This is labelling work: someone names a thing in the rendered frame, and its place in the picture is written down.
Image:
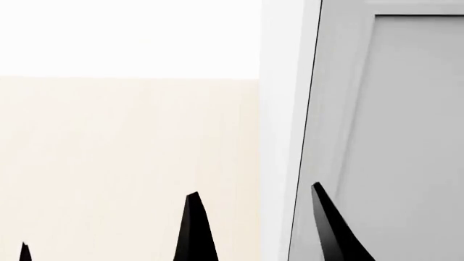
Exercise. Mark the light grey panelled cabinet door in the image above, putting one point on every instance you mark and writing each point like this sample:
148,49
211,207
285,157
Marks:
398,122

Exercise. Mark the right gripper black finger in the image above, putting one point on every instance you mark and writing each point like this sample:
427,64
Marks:
195,233
335,239

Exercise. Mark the white cabinet side panel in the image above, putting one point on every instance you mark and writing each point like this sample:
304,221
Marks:
286,81

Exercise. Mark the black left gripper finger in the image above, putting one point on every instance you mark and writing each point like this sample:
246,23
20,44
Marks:
24,254

